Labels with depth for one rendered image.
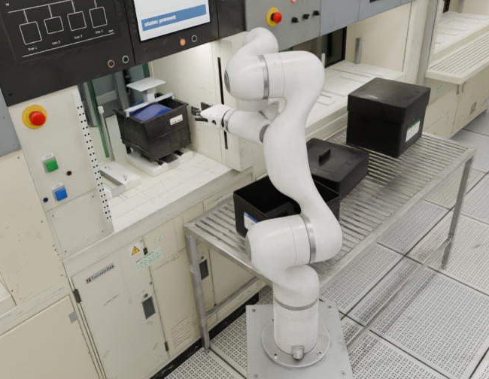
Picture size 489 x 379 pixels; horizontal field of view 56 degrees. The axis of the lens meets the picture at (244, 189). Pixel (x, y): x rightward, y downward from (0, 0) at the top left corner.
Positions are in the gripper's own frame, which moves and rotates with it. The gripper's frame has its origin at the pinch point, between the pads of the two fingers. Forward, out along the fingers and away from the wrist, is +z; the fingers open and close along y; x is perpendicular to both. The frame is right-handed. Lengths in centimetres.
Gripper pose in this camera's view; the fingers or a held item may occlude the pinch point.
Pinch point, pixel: (200, 109)
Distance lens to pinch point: 168.6
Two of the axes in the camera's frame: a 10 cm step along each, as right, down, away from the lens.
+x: -0.5, -8.4, -5.4
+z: -7.2, -3.5, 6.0
